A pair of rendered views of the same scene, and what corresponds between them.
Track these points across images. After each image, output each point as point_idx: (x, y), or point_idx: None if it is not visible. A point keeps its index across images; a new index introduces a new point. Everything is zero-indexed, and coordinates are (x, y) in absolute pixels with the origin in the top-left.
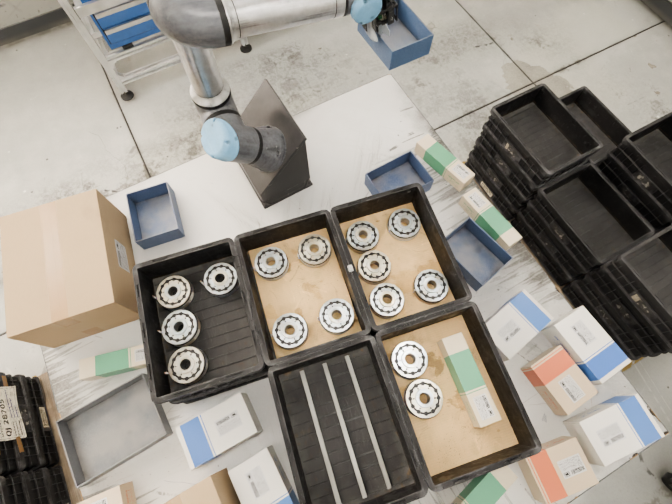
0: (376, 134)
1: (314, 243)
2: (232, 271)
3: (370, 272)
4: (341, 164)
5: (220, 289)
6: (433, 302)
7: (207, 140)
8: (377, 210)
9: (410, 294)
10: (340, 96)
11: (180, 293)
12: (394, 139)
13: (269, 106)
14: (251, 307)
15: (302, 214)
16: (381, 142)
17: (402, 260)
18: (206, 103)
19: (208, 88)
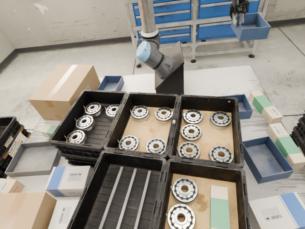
0: (229, 86)
1: (165, 111)
2: None
3: (187, 134)
4: (204, 93)
5: (110, 114)
6: None
7: (138, 50)
8: (208, 109)
9: (206, 156)
10: (218, 67)
11: (94, 109)
12: (238, 91)
13: (175, 51)
14: (115, 121)
15: None
16: (230, 90)
17: (210, 137)
18: (145, 35)
19: (147, 27)
